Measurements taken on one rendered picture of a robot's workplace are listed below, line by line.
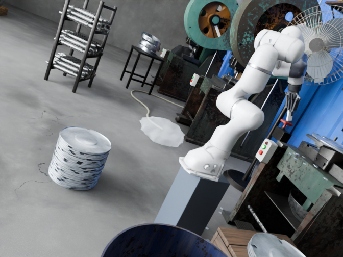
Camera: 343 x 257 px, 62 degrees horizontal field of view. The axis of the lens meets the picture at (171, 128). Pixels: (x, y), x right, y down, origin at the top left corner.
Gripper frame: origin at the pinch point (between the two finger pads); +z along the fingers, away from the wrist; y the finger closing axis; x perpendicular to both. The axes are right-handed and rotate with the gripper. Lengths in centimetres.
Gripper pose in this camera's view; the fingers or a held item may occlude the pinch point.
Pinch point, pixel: (289, 115)
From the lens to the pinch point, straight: 192.1
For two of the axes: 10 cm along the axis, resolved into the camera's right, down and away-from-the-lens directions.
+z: 0.2, 9.1, 4.1
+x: 9.8, -1.0, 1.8
